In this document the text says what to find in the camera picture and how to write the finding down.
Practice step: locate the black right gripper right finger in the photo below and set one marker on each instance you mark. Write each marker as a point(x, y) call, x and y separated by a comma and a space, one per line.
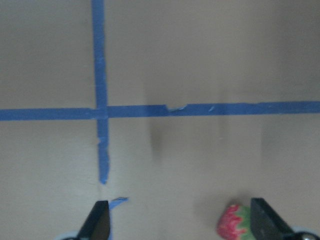
point(266, 224)

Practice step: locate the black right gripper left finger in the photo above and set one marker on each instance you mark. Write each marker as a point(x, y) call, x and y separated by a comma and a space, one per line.
point(97, 225)

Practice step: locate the strawberry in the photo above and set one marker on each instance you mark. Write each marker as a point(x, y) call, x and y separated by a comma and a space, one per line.
point(235, 223)

